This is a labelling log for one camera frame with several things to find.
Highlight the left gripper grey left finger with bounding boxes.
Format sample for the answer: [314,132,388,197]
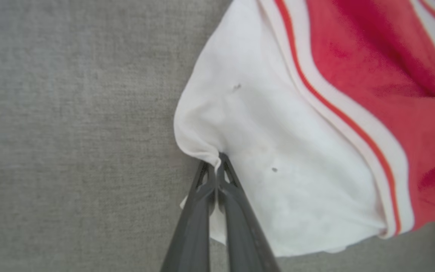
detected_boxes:
[160,161,216,272]

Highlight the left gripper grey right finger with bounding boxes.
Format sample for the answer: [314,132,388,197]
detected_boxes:
[217,152,281,272]

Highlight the red and white striped garment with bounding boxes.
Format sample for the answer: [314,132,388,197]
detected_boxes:
[173,0,435,267]

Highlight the grey fabric sofa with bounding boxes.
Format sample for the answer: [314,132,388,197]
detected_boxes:
[0,0,435,272]

